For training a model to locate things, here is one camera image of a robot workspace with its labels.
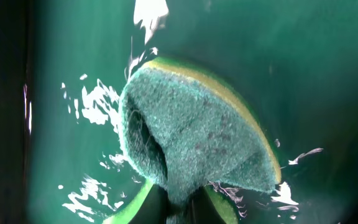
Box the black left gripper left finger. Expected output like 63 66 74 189
129 185 169 224

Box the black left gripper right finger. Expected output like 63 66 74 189
188 186 227 224

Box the green yellow sponge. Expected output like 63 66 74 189
117 57 282 223

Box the black water tray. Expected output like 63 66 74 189
0 1 358 223

